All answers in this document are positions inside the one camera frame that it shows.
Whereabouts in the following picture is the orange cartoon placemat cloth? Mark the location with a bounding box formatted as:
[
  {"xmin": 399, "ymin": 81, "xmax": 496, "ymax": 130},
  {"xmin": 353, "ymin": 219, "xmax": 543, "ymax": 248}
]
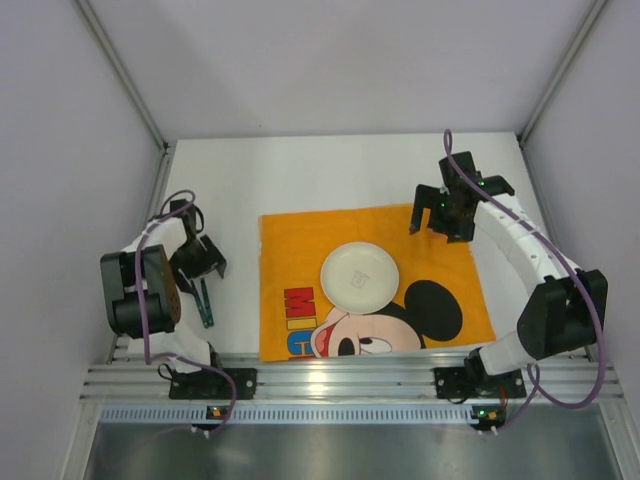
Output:
[{"xmin": 259, "ymin": 205, "xmax": 496, "ymax": 362}]

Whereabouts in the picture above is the cream round plate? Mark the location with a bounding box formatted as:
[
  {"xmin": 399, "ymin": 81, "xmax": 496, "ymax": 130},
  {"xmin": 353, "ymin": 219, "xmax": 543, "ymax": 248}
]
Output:
[{"xmin": 320, "ymin": 242, "xmax": 400, "ymax": 315}]

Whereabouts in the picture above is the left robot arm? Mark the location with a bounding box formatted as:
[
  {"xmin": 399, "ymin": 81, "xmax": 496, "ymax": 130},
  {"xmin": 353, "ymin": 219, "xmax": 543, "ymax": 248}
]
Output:
[{"xmin": 99, "ymin": 199, "xmax": 227, "ymax": 374}]

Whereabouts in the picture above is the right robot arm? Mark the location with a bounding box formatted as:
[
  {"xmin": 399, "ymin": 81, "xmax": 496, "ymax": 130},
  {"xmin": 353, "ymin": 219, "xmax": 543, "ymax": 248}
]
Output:
[{"xmin": 409, "ymin": 152, "xmax": 608, "ymax": 382}]

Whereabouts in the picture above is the steel spoon teal handle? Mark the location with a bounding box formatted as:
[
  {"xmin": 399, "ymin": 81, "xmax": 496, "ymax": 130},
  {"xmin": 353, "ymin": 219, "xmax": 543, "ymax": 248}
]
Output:
[{"xmin": 200, "ymin": 278, "xmax": 214, "ymax": 328}]

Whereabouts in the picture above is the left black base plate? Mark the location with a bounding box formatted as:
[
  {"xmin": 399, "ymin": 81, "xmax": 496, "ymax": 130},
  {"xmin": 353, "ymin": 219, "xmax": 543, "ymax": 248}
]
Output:
[{"xmin": 158, "ymin": 365, "xmax": 257, "ymax": 400}]

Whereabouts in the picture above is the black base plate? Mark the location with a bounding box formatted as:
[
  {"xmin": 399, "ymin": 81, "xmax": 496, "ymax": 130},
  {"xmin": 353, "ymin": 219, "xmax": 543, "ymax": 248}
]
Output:
[
  {"xmin": 158, "ymin": 365, "xmax": 257, "ymax": 400},
  {"xmin": 433, "ymin": 367, "xmax": 527, "ymax": 403}
]

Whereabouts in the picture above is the aluminium mounting rail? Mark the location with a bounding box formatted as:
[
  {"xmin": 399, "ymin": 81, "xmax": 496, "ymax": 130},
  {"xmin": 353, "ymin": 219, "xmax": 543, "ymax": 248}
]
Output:
[{"xmin": 80, "ymin": 351, "xmax": 598, "ymax": 403}]

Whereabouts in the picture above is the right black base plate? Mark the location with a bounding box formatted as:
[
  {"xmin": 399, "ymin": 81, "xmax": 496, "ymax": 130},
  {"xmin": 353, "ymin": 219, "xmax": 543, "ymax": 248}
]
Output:
[{"xmin": 433, "ymin": 367, "xmax": 527, "ymax": 403}]

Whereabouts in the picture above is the white slotted cable duct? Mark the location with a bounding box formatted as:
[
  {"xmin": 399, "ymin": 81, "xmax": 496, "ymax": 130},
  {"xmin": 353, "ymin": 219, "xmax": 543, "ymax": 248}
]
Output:
[{"xmin": 99, "ymin": 405, "xmax": 506, "ymax": 425}]

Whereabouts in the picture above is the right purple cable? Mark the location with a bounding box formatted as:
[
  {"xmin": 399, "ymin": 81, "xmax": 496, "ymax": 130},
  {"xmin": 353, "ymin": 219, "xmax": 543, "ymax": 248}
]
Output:
[{"xmin": 442, "ymin": 129, "xmax": 611, "ymax": 434}]

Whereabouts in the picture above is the right aluminium frame post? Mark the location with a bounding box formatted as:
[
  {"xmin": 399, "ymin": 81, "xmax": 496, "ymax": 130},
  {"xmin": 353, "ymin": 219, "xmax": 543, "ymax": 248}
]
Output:
[{"xmin": 516, "ymin": 0, "xmax": 611, "ymax": 148}]

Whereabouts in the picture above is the aluminium frame post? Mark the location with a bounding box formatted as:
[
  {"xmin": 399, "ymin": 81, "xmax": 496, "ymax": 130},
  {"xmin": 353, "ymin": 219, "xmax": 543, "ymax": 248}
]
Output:
[
  {"xmin": 516, "ymin": 0, "xmax": 611, "ymax": 148},
  {"xmin": 72, "ymin": 0, "xmax": 168, "ymax": 152}
]

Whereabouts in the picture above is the left aluminium frame post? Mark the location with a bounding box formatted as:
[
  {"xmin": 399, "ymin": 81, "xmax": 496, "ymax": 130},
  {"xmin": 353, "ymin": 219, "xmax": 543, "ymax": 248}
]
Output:
[{"xmin": 72, "ymin": 0, "xmax": 168, "ymax": 152}]

